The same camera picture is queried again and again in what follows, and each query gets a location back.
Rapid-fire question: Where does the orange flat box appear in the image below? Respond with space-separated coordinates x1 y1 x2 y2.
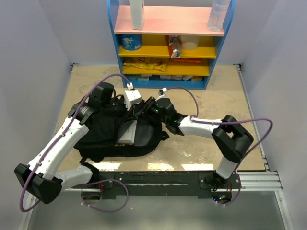
169 58 202 64

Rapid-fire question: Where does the clear plastic bottle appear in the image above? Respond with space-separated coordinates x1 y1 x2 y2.
207 0 230 32

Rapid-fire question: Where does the blue round tin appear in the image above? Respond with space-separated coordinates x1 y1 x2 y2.
120 34 142 51

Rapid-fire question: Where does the aluminium rail frame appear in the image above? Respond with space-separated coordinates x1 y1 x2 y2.
18 62 294 230

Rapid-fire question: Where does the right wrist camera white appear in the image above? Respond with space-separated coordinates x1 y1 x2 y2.
155 88 167 102

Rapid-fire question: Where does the white coffee cover book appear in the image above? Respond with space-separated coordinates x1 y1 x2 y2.
116 120 137 145

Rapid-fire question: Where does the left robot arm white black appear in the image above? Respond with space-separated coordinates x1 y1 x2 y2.
14 82 114 204

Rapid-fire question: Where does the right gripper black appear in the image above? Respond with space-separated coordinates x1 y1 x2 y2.
135 97 168 125

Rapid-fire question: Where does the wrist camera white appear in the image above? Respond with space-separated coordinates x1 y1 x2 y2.
123 82 142 111
155 88 167 102

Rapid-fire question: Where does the silver orange snack bag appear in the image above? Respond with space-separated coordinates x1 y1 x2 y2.
167 35 182 58

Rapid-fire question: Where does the white plastic tub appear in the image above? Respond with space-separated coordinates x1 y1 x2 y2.
179 35 200 50

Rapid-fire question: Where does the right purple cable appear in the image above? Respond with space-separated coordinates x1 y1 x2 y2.
162 86 274 207

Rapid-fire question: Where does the white carton on shelf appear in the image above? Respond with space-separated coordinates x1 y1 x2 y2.
129 0 144 30

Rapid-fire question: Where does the blue shelf unit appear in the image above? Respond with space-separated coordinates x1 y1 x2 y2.
107 0 236 90

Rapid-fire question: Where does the black backpack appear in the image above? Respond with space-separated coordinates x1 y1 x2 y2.
74 95 169 162

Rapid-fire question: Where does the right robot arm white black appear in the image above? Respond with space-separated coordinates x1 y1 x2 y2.
142 97 254 188

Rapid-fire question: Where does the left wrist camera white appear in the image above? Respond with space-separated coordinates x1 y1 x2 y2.
123 82 142 111

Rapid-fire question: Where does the yellow chips bag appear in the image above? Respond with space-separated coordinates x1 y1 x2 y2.
123 57 166 71

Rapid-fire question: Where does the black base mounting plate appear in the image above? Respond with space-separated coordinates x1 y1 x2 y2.
73 171 241 200

